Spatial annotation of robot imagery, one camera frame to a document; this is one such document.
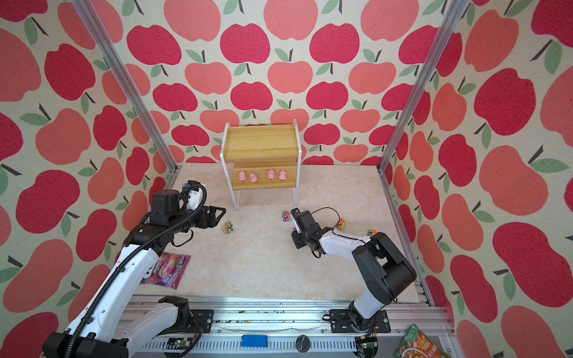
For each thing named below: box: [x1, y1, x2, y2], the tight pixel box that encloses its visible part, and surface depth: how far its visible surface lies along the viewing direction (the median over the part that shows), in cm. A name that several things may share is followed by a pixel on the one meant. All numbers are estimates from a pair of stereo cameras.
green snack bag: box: [393, 323, 451, 358], surface depth 70 cm
